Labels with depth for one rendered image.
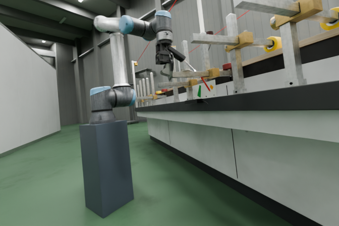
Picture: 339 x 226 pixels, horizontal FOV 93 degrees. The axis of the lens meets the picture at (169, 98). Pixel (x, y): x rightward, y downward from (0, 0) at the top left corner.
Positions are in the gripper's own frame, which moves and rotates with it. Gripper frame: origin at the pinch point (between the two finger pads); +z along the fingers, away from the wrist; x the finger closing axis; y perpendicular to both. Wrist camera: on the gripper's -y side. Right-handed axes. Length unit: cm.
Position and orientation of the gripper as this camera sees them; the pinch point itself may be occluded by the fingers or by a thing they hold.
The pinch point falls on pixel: (170, 78)
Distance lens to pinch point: 89.9
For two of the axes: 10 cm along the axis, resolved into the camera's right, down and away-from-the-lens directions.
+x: 3.6, -0.7, -9.3
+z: 0.7, 10.0, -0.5
